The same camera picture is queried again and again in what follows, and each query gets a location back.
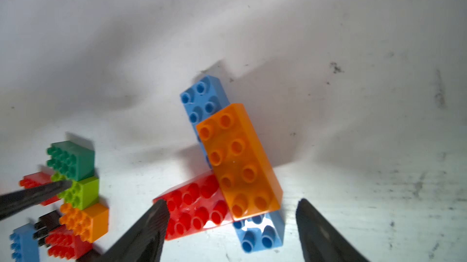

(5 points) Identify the blue lego brick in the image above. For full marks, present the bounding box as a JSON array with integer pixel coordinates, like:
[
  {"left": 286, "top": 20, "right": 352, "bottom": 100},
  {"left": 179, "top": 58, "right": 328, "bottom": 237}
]
[
  {"left": 9, "top": 223, "right": 40, "bottom": 262},
  {"left": 180, "top": 76, "right": 285, "bottom": 253}
]

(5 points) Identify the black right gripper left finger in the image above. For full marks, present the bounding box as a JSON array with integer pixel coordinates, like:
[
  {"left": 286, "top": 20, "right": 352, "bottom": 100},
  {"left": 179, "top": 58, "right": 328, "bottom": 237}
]
[{"left": 78, "top": 200, "right": 170, "bottom": 262}]

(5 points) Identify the orange lego brick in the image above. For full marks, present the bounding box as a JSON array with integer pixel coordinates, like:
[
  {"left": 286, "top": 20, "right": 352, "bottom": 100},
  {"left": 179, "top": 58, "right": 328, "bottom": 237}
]
[
  {"left": 59, "top": 203, "right": 109, "bottom": 243},
  {"left": 197, "top": 104, "right": 283, "bottom": 221}
]

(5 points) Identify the black small lego brick left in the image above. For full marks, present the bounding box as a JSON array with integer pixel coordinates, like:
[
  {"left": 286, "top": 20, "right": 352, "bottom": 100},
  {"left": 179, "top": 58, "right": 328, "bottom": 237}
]
[{"left": 33, "top": 210, "right": 62, "bottom": 247}]

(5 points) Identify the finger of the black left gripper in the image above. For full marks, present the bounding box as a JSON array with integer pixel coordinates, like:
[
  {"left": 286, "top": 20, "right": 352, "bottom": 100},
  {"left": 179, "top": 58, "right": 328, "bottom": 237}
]
[{"left": 1, "top": 180, "right": 72, "bottom": 220}]

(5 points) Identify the lime green lego brick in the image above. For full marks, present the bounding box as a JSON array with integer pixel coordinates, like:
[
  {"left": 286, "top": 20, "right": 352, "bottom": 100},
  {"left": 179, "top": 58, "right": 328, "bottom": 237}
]
[{"left": 57, "top": 176, "right": 99, "bottom": 210}]

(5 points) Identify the orange lego brick in stack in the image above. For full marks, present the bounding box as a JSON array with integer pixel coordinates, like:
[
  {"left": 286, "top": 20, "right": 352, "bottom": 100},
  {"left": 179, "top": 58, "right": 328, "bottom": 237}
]
[{"left": 59, "top": 203, "right": 109, "bottom": 243}]

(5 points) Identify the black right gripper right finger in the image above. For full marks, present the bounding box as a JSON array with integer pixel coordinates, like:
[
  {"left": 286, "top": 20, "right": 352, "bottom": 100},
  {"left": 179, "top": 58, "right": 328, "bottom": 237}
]
[{"left": 296, "top": 198, "right": 368, "bottom": 262}]

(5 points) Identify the red lego brick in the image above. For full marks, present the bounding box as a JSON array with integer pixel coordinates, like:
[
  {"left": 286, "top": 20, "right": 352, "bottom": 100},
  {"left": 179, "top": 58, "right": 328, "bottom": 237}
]
[
  {"left": 19, "top": 172, "right": 60, "bottom": 206},
  {"left": 153, "top": 171, "right": 234, "bottom": 241},
  {"left": 45, "top": 225, "right": 93, "bottom": 260}
]

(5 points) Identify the dark green lego brick top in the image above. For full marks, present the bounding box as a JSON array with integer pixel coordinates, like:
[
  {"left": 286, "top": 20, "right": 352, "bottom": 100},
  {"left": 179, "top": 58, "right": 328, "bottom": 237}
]
[{"left": 46, "top": 140, "right": 95, "bottom": 181}]

